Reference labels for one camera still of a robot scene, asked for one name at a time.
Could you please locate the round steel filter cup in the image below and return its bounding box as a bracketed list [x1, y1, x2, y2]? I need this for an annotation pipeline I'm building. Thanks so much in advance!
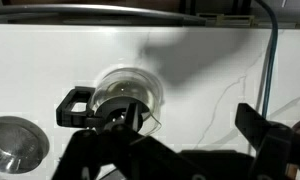
[0, 116, 50, 174]

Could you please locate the blue cable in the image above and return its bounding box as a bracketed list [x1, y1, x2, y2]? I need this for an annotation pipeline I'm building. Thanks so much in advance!
[255, 0, 279, 119]

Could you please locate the black coffee jar lid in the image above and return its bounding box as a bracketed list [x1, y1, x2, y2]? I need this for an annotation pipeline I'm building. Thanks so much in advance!
[91, 97, 150, 132]

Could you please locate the grey metal rail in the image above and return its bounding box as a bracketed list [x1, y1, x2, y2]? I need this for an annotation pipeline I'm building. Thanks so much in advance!
[0, 4, 207, 25]

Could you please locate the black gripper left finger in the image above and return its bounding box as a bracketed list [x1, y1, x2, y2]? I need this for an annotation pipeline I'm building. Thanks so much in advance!
[51, 101, 178, 180]

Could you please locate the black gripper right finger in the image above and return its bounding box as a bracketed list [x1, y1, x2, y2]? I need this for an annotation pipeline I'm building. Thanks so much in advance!
[235, 103, 300, 180]

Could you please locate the glass coffee jar black handle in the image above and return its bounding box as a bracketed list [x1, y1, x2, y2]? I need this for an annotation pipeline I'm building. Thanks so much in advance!
[56, 68, 163, 135]

